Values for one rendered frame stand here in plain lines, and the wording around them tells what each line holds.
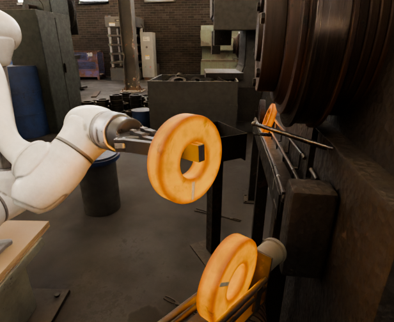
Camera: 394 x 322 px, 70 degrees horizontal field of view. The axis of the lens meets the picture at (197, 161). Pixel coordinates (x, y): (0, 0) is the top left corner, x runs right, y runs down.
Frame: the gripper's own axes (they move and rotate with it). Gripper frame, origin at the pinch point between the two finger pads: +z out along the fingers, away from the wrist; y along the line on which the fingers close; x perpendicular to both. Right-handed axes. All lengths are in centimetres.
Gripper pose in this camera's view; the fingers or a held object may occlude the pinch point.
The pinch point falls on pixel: (187, 149)
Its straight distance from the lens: 49.3
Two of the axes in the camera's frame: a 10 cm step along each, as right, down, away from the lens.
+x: -0.4, -9.4, -3.4
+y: -6.7, 2.7, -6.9
